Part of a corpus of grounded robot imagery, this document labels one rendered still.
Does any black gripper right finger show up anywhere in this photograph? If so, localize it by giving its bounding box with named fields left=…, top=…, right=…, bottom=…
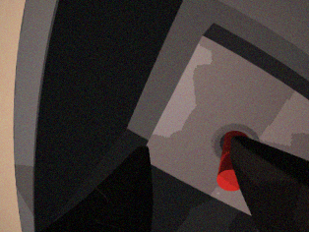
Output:
left=230, top=136, right=309, bottom=232

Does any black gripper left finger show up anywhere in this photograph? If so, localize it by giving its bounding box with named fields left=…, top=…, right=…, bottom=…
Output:
left=39, top=146, right=154, bottom=232

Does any red peg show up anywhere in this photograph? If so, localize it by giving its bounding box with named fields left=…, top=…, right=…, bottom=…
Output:
left=216, top=131, right=249, bottom=192

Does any grey plate with hole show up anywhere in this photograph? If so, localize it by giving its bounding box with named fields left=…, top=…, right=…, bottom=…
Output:
left=147, top=24, right=309, bottom=215

